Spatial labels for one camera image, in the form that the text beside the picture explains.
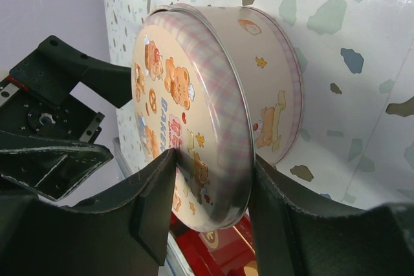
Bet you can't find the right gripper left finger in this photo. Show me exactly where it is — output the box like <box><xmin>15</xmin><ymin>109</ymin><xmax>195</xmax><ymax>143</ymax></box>
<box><xmin>1</xmin><ymin>149</ymin><xmax>177</xmax><ymax>275</ymax></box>

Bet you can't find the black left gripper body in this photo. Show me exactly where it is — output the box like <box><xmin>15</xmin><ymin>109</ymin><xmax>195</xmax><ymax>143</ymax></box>
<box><xmin>1</xmin><ymin>76</ymin><xmax>105</xmax><ymax>143</ymax></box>

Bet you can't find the round metal tin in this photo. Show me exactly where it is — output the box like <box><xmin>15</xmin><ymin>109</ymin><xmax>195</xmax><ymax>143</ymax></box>
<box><xmin>151</xmin><ymin>4</ymin><xmax>303</xmax><ymax>165</ymax></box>

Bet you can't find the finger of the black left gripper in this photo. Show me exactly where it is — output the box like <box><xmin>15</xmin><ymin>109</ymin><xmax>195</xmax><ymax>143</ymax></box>
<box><xmin>1</xmin><ymin>131</ymin><xmax>113</xmax><ymax>200</ymax></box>
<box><xmin>8</xmin><ymin>36</ymin><xmax>132</xmax><ymax>108</ymax></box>

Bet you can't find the round metal tin lid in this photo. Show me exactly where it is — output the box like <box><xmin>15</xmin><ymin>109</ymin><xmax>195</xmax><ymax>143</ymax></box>
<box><xmin>131</xmin><ymin>5</ymin><xmax>254</xmax><ymax>232</ymax></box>

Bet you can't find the red rectangular tray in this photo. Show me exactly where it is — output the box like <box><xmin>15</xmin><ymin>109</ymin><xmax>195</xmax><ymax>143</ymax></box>
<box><xmin>170</xmin><ymin>215</ymin><xmax>259</xmax><ymax>276</ymax></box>

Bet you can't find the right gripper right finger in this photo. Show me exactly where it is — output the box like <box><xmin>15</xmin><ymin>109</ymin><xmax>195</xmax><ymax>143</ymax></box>
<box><xmin>249</xmin><ymin>158</ymin><xmax>413</xmax><ymax>275</ymax></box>

